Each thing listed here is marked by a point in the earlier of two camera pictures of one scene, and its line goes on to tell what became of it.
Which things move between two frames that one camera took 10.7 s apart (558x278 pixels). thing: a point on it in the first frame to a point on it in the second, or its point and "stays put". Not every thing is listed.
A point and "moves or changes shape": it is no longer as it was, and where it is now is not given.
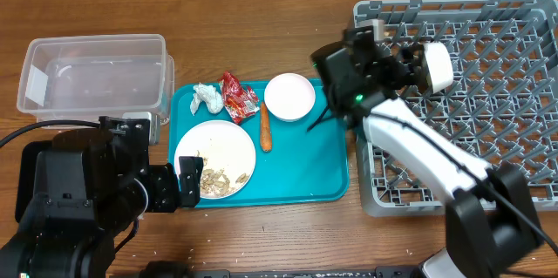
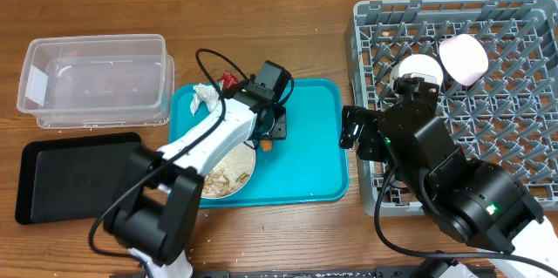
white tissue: (208, 94) stays put
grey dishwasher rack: (501, 103) stays put
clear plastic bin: (82, 78) stays put
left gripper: (167, 195) to (279, 129)
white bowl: (439, 64) to (465, 57)
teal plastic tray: (295, 167) stays put
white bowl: (289, 96) moves or changes shape
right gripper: (410, 72) to (364, 133)
